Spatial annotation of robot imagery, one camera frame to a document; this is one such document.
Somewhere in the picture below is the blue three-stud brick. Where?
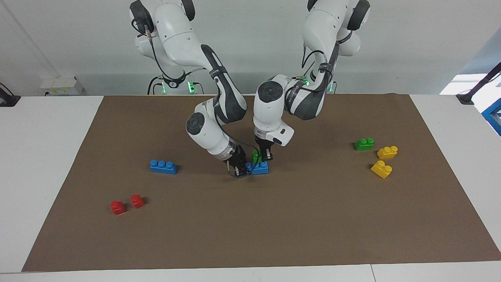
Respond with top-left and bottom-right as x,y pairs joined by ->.
246,161 -> 270,175
150,159 -> 178,175

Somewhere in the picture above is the brown table mat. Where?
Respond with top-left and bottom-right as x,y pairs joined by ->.
22,94 -> 501,272

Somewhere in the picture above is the white power strip box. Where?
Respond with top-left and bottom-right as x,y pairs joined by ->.
40,76 -> 83,96

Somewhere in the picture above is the black angled stand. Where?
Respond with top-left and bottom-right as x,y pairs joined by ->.
456,62 -> 501,105

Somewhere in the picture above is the black table clamp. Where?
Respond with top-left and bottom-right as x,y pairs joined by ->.
0,83 -> 21,107

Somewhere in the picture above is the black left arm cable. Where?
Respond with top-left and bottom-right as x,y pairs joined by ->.
288,31 -> 353,96

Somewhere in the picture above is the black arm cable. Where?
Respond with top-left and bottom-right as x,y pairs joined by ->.
132,18 -> 259,179
288,31 -> 353,96

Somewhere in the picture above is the black right base cable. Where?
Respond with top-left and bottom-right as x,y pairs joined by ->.
148,76 -> 163,95

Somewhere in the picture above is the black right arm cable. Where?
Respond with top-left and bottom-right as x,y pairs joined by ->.
132,18 -> 259,179

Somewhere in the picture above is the blue metal frame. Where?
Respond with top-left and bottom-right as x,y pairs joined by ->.
481,98 -> 501,137

